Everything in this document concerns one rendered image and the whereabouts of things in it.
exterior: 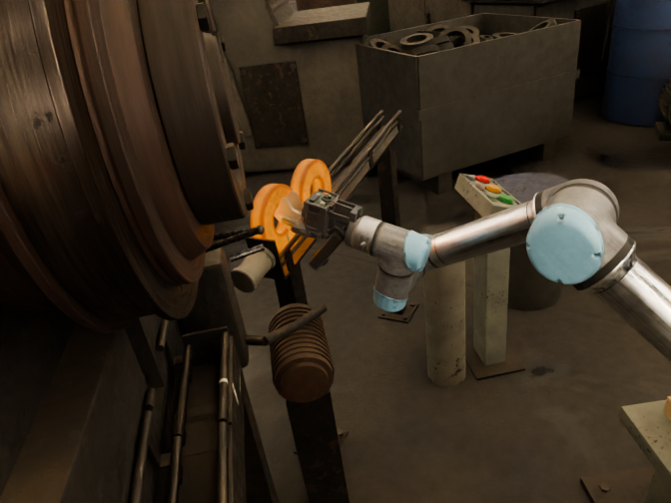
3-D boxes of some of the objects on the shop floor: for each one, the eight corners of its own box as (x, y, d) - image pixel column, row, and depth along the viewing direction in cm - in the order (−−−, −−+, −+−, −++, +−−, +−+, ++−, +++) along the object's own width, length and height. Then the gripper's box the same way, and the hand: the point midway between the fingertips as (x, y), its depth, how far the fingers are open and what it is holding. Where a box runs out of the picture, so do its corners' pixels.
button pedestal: (479, 386, 166) (482, 207, 136) (452, 338, 187) (449, 174, 157) (528, 375, 168) (542, 196, 137) (496, 329, 188) (501, 165, 158)
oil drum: (636, 134, 331) (662, -28, 287) (582, 110, 383) (597, -30, 339) (725, 118, 336) (763, -43, 292) (660, 97, 388) (684, -43, 343)
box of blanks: (422, 201, 286) (415, 50, 248) (354, 160, 353) (340, 35, 315) (571, 154, 317) (585, 12, 279) (482, 124, 385) (483, 7, 346)
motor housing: (308, 530, 132) (268, 366, 106) (299, 458, 151) (263, 304, 125) (358, 518, 133) (332, 353, 107) (343, 448, 152) (318, 293, 126)
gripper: (368, 202, 113) (281, 173, 119) (351, 221, 106) (260, 189, 112) (363, 236, 118) (280, 206, 124) (346, 255, 111) (259, 224, 117)
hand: (275, 211), depth 119 cm, fingers closed, pressing on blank
